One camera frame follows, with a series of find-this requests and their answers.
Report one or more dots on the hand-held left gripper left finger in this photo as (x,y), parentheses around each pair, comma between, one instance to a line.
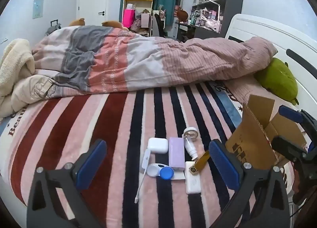
(91,163)

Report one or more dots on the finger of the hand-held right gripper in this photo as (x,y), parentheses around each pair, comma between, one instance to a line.
(289,147)
(289,114)

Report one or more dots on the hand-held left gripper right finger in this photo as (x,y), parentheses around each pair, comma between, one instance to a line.
(223,166)

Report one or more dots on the gold lipstick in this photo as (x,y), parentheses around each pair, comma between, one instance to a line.
(199,163)

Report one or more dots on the cardboard box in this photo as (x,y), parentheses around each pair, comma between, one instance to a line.
(250,141)

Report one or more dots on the white power bank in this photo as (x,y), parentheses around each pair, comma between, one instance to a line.
(193,183)

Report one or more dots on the green plush pillow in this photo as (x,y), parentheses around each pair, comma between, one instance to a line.
(277,79)

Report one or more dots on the small white bottle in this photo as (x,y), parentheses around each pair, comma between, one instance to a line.
(190,147)

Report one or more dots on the white flat card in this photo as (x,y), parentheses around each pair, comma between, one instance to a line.
(180,175)

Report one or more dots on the white tape roll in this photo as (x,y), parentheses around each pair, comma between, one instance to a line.
(194,131)

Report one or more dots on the purple power bank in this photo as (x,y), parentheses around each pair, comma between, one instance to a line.
(176,153)

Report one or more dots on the white slim stick gadget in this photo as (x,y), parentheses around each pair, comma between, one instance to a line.
(146,160)

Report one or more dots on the striped pink blanket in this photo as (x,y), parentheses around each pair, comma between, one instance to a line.
(123,119)

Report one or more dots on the white and blue lens case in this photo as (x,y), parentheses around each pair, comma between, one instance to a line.
(167,173)

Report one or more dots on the white earbuds case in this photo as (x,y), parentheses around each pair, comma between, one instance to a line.
(157,145)

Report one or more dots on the white headboard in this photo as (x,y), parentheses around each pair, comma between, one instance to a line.
(262,29)

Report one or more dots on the pink and grey patchwork quilt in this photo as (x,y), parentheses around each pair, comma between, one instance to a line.
(148,62)

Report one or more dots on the cream fleece blanket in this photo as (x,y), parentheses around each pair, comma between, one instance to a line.
(14,62)

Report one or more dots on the tall bookshelf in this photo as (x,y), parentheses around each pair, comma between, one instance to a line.
(213,2)

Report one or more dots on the dark desk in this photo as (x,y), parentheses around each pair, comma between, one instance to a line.
(184,28)

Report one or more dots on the brown plush bear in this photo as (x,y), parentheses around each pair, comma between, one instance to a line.
(77,22)
(112,24)

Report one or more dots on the dark suitcase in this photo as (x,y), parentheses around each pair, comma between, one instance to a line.
(52,28)

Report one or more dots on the pink bag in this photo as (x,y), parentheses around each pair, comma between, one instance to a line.
(128,18)

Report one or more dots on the black chair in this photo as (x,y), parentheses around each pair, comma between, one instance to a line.
(158,26)

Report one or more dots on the white door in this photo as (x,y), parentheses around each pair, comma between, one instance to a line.
(92,0)

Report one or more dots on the light blue wall panel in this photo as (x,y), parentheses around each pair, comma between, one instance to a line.
(38,8)

